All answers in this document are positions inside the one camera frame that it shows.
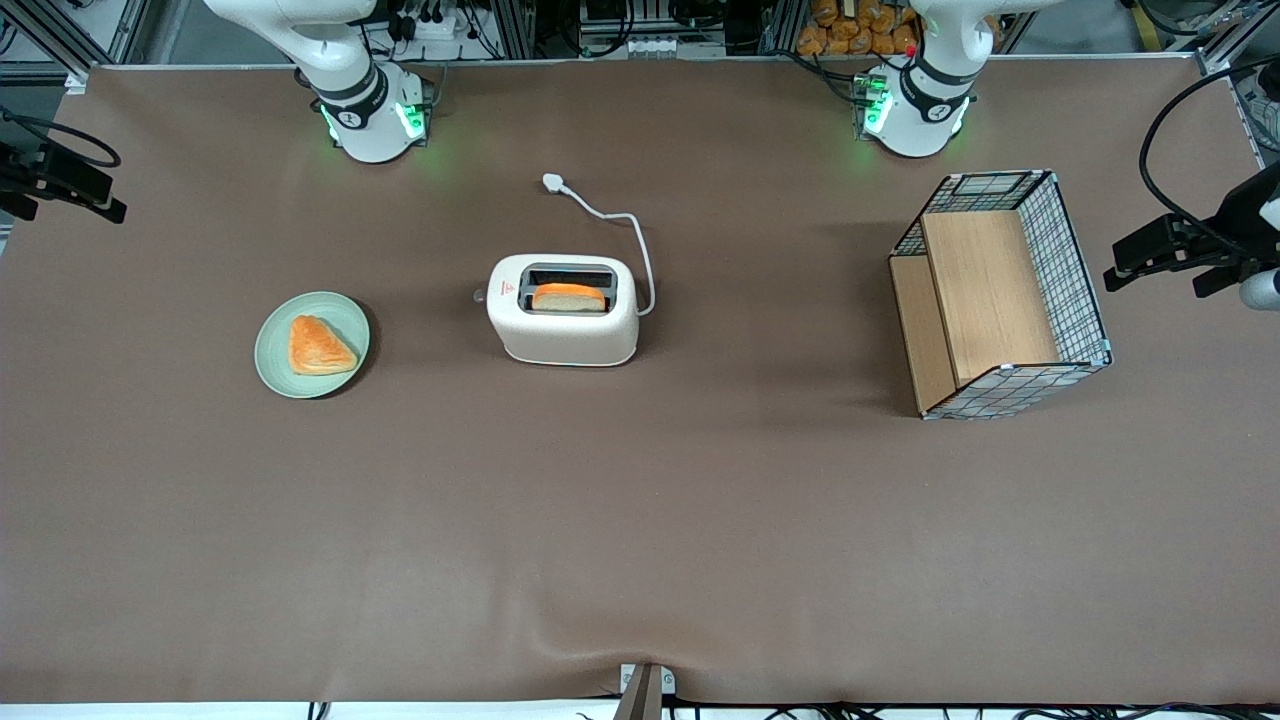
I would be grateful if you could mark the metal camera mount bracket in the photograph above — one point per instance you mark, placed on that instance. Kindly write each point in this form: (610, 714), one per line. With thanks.
(645, 690)

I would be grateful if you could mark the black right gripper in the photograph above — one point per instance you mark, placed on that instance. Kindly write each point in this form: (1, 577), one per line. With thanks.
(22, 170)

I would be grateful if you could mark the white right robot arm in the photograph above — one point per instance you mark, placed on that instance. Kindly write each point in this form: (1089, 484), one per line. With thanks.
(355, 95)

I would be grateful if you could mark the pale green plate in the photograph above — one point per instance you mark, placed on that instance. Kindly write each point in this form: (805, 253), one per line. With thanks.
(275, 355)

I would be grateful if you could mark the toast bread slice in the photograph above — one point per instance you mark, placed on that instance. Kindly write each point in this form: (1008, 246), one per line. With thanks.
(568, 298)

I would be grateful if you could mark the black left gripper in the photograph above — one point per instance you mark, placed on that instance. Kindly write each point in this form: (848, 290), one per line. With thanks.
(1236, 222)

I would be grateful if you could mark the brown table cover cloth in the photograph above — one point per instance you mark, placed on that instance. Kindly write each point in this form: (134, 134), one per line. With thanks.
(640, 520)

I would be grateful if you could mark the white two-slot toaster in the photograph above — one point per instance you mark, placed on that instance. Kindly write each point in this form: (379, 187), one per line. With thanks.
(565, 335)

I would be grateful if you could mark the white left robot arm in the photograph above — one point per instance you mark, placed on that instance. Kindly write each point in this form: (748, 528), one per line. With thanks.
(925, 100)

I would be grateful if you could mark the triangular golden pastry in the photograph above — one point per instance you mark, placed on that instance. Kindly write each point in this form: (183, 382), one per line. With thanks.
(318, 348)

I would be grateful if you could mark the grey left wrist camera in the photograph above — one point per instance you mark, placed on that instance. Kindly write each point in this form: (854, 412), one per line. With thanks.
(1262, 290)

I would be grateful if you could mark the white power strip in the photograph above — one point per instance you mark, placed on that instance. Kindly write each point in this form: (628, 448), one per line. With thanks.
(435, 22)

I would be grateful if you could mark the bag of bread rolls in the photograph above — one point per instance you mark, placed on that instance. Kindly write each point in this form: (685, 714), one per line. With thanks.
(850, 30)

